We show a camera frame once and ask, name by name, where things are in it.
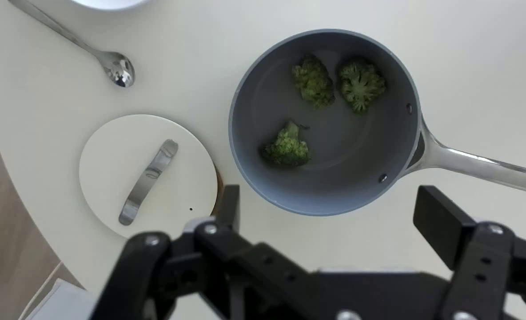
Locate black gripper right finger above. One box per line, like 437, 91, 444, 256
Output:
412, 185, 476, 270

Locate silver spoon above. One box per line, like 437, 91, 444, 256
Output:
8, 0, 136, 87

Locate round cork trivet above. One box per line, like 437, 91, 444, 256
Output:
209, 165, 223, 217

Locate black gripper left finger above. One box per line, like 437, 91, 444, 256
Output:
214, 185, 239, 229

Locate white saucepan with steel handle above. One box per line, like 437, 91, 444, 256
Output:
229, 30, 526, 217

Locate green broccoli floret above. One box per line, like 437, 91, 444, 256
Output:
259, 121, 310, 167

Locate white ceramic bowl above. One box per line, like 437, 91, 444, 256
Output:
70, 0, 149, 13

